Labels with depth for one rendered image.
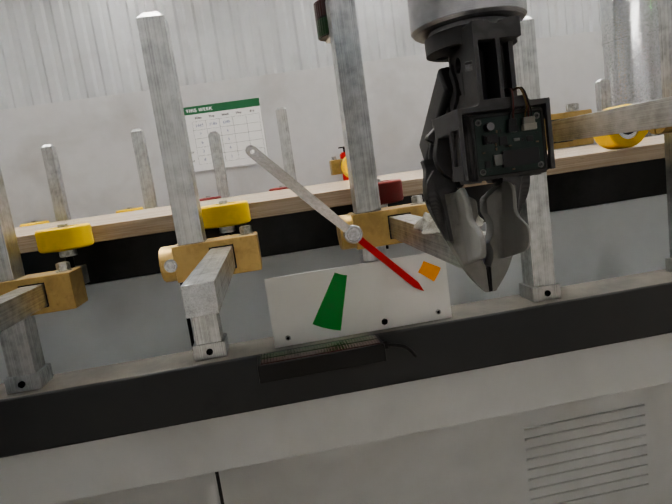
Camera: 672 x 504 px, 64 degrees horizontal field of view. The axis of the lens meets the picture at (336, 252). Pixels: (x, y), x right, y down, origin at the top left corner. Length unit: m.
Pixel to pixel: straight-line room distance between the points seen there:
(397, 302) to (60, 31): 8.25
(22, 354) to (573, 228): 0.95
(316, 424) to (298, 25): 7.60
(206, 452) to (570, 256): 0.75
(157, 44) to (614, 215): 0.87
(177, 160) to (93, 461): 0.45
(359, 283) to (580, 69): 8.43
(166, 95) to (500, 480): 0.94
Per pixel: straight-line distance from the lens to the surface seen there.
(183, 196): 0.76
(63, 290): 0.80
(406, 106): 8.17
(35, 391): 0.85
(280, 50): 8.18
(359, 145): 0.76
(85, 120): 8.54
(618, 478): 1.35
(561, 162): 1.08
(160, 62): 0.78
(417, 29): 0.46
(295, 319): 0.77
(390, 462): 1.13
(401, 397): 0.86
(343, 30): 0.78
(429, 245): 0.59
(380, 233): 0.76
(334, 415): 0.85
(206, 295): 0.49
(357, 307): 0.78
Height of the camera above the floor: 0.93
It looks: 8 degrees down
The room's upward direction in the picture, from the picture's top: 8 degrees counter-clockwise
